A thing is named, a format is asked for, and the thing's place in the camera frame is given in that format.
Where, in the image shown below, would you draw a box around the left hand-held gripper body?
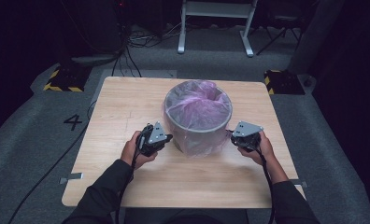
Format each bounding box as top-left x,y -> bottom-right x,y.
136,120 -> 169,157

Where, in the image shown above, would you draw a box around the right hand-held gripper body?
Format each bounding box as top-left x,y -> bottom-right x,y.
230,120 -> 264,152

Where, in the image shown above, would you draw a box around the green plastic bin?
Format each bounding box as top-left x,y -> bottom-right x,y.
163,79 -> 234,157

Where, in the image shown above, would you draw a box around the pink plastic bag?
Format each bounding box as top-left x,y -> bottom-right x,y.
163,78 -> 234,159

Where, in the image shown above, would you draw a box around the person's right hand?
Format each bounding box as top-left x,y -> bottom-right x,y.
237,131 -> 276,166

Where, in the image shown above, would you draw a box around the person's left hand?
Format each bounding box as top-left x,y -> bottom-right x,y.
121,131 -> 159,171

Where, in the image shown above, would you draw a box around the black yellow striped base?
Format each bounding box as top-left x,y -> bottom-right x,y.
42,63 -> 93,93
263,69 -> 306,96

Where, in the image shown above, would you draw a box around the grey tape strip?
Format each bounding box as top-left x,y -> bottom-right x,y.
59,172 -> 84,185
290,178 -> 308,189

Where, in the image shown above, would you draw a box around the black tripod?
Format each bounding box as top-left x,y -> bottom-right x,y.
256,12 -> 306,57

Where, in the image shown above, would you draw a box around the grey curtain column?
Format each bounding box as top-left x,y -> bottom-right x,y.
286,0 -> 346,75

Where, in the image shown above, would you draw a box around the black equipment stand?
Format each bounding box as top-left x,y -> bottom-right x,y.
58,0 -> 126,64

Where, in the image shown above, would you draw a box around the white metal stand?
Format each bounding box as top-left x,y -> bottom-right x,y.
177,0 -> 259,58

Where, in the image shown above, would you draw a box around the right hand-held gripper cable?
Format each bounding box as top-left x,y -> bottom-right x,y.
257,148 -> 276,224

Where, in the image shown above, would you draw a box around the hand-held gripper cable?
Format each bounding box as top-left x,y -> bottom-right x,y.
114,144 -> 141,224
257,148 -> 276,224

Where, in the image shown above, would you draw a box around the left hand-held gripper cable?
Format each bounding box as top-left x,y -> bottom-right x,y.
114,144 -> 141,224

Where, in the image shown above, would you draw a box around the bundle of black cables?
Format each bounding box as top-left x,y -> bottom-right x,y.
111,18 -> 181,78

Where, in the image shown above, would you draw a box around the long black floor cable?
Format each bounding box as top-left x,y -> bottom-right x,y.
7,99 -> 97,224

